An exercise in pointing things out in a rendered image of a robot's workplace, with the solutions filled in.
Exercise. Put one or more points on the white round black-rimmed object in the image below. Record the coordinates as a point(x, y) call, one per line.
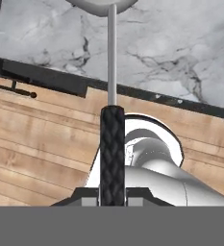
point(161, 181)

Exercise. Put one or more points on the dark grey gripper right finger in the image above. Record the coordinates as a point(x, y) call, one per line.
point(139, 195)

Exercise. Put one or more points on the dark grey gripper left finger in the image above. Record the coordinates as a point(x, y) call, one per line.
point(84, 195)

